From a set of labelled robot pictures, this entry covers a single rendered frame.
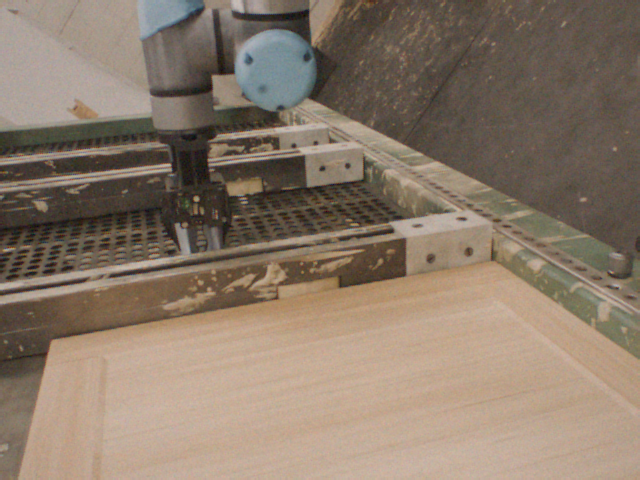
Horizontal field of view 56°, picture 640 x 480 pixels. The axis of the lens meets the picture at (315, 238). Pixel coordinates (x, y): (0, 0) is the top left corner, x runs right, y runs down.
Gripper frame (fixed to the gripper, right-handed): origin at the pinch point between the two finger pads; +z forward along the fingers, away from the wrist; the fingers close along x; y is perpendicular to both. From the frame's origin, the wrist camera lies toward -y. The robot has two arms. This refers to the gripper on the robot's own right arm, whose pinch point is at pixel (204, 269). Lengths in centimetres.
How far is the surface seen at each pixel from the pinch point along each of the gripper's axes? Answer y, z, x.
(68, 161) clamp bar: -62, -3, -23
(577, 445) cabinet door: 45, 0, 25
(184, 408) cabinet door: 29.4, 0.5, -5.1
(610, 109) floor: -95, 8, 148
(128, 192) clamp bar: -38.4, -1.2, -10.1
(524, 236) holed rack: 13.5, -3.3, 40.9
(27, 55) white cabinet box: -341, -9, -70
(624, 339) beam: 35, -1, 38
